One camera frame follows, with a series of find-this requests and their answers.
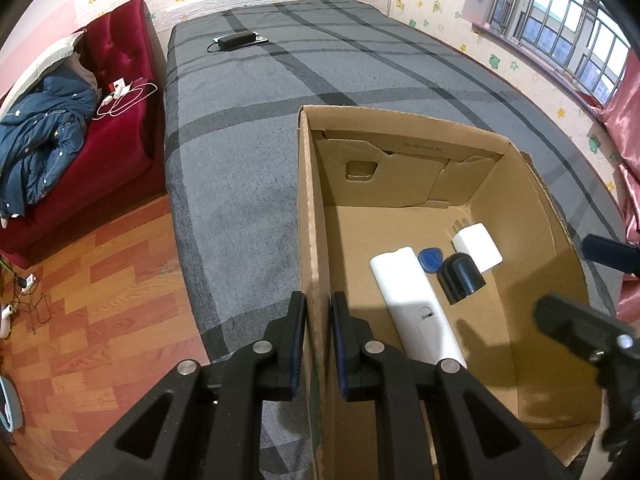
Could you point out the barred window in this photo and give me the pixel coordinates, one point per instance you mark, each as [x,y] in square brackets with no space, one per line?
[550,5]

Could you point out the blue round disc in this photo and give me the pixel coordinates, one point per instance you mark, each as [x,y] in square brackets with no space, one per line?
[429,260]

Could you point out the red velvet sofa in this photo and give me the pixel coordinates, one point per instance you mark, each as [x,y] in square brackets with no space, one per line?
[120,150]

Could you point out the black power adapter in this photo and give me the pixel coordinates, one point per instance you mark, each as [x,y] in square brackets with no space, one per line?
[235,40]

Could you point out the pink satin curtain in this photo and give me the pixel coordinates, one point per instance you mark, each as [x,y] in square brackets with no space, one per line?
[625,110]

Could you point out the blue star-print blanket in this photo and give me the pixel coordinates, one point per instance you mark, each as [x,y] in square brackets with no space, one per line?
[40,145]

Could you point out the grey-brown cloth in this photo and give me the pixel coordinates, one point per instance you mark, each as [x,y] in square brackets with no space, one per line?
[82,72]

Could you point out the white kettle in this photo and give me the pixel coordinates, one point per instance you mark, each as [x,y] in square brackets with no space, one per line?
[5,320]

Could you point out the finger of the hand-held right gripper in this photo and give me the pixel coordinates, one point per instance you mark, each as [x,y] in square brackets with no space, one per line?
[575,322]
[605,252]

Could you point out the red and white charger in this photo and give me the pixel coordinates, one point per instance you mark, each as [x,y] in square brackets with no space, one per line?
[119,87]

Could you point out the white pillow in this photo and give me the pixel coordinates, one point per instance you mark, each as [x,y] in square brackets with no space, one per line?
[45,62]

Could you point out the bed with grey plaid cover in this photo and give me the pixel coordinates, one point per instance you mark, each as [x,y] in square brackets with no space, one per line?
[300,85]

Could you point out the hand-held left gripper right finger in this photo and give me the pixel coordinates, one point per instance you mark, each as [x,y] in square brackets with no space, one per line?
[342,350]

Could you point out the black rounded cap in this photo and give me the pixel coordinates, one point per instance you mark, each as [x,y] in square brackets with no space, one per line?
[460,277]

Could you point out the cardboard box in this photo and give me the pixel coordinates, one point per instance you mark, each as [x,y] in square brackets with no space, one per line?
[312,210]

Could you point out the white plug adapter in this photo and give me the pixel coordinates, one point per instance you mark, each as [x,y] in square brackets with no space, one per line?
[480,250]

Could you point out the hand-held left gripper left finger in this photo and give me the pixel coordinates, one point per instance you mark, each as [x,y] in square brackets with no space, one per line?
[298,345]

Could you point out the white power strip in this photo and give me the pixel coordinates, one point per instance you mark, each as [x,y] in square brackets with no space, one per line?
[27,282]

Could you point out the long white remote control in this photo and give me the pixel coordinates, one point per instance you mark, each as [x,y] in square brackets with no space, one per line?
[400,280]

